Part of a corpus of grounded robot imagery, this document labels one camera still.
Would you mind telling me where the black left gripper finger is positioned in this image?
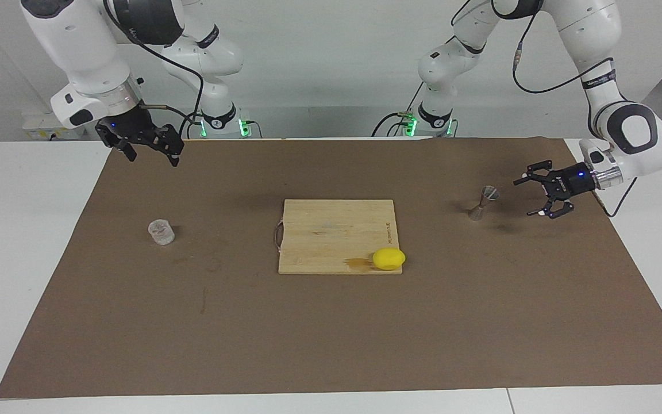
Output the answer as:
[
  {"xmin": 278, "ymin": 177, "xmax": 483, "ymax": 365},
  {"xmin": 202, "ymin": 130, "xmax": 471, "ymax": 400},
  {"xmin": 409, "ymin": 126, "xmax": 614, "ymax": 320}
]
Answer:
[
  {"xmin": 528, "ymin": 193, "xmax": 574, "ymax": 220},
  {"xmin": 514, "ymin": 160, "xmax": 559, "ymax": 186}
]

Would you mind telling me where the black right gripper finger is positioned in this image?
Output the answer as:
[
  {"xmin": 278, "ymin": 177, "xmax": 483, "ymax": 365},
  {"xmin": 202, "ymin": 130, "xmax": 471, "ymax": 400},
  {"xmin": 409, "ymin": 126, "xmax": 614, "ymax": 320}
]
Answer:
[
  {"xmin": 146, "ymin": 125, "xmax": 186, "ymax": 167},
  {"xmin": 95, "ymin": 124, "xmax": 137, "ymax": 163}
]

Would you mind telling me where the metal jigger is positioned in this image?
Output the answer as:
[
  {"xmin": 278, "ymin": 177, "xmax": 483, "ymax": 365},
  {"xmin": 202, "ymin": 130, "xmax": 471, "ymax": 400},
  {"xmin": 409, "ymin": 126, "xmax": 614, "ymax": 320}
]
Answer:
[{"xmin": 467, "ymin": 185, "xmax": 500, "ymax": 222}]

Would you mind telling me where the clear glass cup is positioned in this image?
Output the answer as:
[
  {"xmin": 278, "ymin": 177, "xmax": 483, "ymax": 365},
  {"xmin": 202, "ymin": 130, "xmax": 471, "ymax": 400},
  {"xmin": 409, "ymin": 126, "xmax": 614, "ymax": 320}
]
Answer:
[{"xmin": 148, "ymin": 218, "xmax": 175, "ymax": 247}]

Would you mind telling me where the yellow lemon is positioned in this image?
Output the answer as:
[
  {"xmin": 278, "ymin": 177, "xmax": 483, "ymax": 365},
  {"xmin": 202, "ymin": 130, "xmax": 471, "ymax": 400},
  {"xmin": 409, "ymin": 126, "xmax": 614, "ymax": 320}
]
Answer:
[{"xmin": 372, "ymin": 248, "xmax": 406, "ymax": 271}]

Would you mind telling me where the wooden cutting board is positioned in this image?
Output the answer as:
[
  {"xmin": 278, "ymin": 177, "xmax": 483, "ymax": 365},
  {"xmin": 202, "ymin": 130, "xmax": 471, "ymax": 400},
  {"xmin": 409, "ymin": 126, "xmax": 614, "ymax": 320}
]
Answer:
[{"xmin": 274, "ymin": 199, "xmax": 403, "ymax": 275}]

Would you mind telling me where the brown table mat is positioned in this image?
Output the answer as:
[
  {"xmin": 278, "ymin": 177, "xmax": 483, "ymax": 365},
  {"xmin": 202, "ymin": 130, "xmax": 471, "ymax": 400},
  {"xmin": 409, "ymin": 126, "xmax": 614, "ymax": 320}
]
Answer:
[{"xmin": 0, "ymin": 138, "xmax": 662, "ymax": 398}]

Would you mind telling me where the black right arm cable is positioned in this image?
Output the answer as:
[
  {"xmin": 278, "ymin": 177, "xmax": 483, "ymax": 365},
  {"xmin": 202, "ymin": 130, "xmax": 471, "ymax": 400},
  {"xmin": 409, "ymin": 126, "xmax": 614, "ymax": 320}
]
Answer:
[{"xmin": 103, "ymin": 0, "xmax": 205, "ymax": 140}]

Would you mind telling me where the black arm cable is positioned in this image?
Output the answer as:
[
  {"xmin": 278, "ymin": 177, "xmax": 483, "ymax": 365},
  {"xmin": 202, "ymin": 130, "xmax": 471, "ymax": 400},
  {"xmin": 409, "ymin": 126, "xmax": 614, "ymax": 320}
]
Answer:
[
  {"xmin": 452, "ymin": 0, "xmax": 637, "ymax": 218},
  {"xmin": 103, "ymin": 0, "xmax": 205, "ymax": 140}
]

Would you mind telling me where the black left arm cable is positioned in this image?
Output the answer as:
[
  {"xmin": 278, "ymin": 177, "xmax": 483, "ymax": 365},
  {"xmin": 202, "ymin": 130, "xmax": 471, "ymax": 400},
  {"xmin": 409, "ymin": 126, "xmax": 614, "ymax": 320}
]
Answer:
[{"xmin": 452, "ymin": 0, "xmax": 637, "ymax": 218}]

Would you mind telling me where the white wall power box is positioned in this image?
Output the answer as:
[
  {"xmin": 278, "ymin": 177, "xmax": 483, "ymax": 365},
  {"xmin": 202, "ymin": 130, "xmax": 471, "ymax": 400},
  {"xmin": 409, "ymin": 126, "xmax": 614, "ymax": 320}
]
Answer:
[{"xmin": 21, "ymin": 112, "xmax": 86, "ymax": 140}]

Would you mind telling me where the black base cable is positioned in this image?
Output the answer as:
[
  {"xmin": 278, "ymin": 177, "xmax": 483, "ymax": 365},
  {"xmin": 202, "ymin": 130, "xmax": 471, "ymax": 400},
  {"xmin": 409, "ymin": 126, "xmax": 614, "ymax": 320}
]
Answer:
[{"xmin": 372, "ymin": 86, "xmax": 426, "ymax": 137}]

